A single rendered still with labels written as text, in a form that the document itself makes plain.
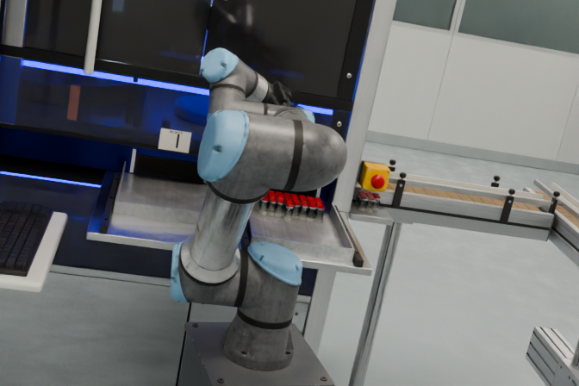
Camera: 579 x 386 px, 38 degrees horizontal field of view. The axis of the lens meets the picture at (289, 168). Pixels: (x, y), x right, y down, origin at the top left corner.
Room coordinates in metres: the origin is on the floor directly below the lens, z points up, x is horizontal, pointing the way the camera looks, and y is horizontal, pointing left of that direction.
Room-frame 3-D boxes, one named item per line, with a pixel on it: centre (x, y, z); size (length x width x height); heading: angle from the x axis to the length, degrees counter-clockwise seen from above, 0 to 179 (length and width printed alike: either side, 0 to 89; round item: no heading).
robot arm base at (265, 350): (1.57, -0.01, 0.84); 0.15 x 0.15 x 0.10
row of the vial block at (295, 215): (2.18, -0.03, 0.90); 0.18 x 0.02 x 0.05; 99
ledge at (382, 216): (2.41, -0.26, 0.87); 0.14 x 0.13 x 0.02; 10
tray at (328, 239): (2.09, -0.04, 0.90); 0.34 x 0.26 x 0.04; 9
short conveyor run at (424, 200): (2.55, -0.51, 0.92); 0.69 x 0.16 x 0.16; 100
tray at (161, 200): (2.15, 0.31, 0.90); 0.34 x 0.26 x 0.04; 10
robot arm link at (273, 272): (1.57, 0.00, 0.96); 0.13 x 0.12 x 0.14; 102
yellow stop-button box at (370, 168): (2.36, -0.25, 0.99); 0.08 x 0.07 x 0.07; 10
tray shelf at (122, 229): (2.11, 0.13, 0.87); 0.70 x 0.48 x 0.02; 100
